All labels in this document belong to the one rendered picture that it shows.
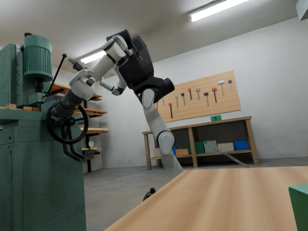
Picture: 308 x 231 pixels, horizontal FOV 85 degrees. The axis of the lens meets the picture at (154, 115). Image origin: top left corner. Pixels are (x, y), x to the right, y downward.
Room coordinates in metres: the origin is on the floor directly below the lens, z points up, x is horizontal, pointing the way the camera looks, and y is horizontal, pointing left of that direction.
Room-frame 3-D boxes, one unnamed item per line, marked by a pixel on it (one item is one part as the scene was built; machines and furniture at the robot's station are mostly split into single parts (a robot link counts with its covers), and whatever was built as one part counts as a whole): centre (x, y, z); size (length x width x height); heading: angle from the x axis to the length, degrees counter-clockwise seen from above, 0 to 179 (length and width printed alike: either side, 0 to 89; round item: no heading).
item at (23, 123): (1.19, 0.79, 0.82); 0.40 x 0.21 x 0.04; 152
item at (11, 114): (1.18, 0.74, 0.87); 0.61 x 0.30 x 0.06; 152
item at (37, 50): (1.22, 0.84, 1.35); 0.18 x 0.18 x 0.31
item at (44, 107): (1.14, 0.66, 0.91); 0.15 x 0.14 x 0.09; 152
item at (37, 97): (1.23, 0.86, 1.03); 0.14 x 0.07 x 0.09; 62
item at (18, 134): (1.27, 0.95, 0.76); 0.57 x 0.45 x 0.09; 62
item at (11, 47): (1.35, 1.10, 1.16); 0.22 x 0.22 x 0.72; 62
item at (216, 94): (3.97, -0.94, 1.50); 2.00 x 0.04 x 0.90; 67
